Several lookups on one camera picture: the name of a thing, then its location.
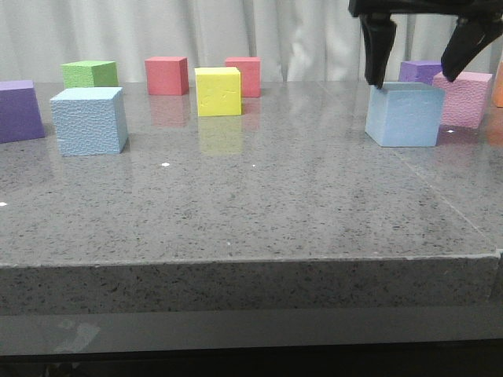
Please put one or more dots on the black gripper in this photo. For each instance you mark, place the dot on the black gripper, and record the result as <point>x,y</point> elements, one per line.
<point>479,24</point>

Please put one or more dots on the light blue smooth foam cube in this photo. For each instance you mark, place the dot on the light blue smooth foam cube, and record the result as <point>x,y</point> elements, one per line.
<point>404,114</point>

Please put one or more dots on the light blue textured foam cube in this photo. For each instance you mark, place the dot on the light blue textured foam cube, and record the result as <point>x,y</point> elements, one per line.
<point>89,121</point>

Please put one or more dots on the purple foam cube right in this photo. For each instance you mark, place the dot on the purple foam cube right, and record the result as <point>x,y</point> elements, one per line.
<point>419,71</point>

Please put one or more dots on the purple foam cube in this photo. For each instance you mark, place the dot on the purple foam cube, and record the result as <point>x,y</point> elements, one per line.
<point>20,115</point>
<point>419,71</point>

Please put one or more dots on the pink foam cube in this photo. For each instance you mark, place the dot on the pink foam cube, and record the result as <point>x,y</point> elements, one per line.
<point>465,98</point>

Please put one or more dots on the orange foam cube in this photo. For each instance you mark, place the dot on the orange foam cube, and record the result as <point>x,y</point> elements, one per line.
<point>497,94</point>

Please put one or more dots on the white curtain backdrop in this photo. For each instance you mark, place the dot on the white curtain backdrop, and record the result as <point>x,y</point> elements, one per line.
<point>295,40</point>

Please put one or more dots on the red foam cube right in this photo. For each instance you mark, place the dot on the red foam cube right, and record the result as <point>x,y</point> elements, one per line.
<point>250,69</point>

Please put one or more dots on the red foam cube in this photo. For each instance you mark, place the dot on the red foam cube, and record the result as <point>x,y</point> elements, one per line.
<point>167,75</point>
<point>250,69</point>

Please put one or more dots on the yellow foam cube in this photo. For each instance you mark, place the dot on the yellow foam cube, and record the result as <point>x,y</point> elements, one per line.
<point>218,91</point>

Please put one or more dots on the red foam cube left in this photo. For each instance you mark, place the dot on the red foam cube left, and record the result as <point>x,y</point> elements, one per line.
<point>167,75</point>

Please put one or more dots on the green foam cube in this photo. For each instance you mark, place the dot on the green foam cube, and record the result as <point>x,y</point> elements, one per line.
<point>90,73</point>

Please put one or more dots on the purple foam cube left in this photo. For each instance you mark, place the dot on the purple foam cube left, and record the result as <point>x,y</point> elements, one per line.
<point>20,115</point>

